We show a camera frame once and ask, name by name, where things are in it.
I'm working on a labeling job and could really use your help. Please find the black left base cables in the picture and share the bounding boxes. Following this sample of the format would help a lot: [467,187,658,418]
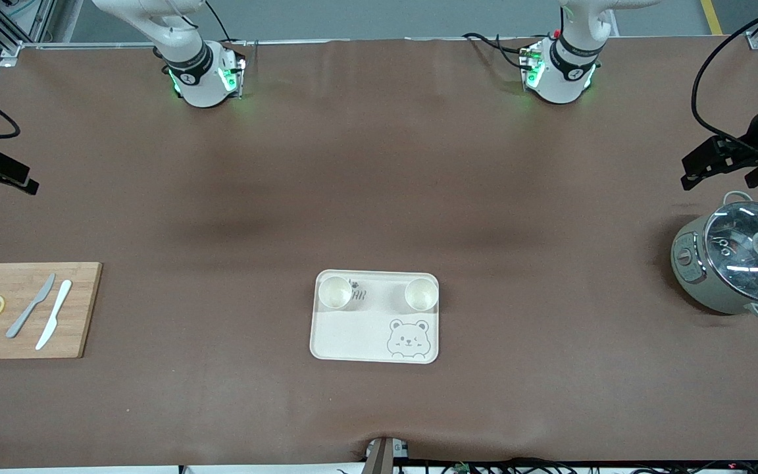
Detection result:
[462,32,531,70]

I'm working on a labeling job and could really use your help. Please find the cream bear print tray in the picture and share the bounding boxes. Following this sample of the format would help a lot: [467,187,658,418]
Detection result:
[309,269,440,365]

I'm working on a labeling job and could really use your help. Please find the grey plastic knife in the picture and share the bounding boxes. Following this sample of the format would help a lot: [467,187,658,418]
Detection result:
[5,273,56,339]

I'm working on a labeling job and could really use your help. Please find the glass pot lid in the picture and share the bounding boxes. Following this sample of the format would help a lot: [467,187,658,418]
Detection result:
[703,201,758,305]

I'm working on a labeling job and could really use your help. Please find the bamboo cutting board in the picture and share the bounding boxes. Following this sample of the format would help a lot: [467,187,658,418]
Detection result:
[0,262,103,360]

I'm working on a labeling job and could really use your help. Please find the green electric cooking pot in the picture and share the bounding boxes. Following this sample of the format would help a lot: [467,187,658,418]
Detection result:
[670,191,758,322]

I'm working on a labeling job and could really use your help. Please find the white plastic knife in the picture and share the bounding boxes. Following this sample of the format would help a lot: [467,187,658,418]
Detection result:
[36,280,72,351]

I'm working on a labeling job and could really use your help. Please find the white IKEA cup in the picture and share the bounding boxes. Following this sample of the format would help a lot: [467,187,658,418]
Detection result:
[405,277,438,311]
[318,276,353,310]

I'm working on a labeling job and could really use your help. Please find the black right base cable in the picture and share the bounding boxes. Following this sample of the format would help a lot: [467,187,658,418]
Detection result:
[205,0,248,47]

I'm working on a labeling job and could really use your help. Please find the black cable bundle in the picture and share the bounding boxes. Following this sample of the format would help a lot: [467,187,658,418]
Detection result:
[336,456,758,474]

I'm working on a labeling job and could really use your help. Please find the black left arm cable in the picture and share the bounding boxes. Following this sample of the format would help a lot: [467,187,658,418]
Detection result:
[691,0,758,155]

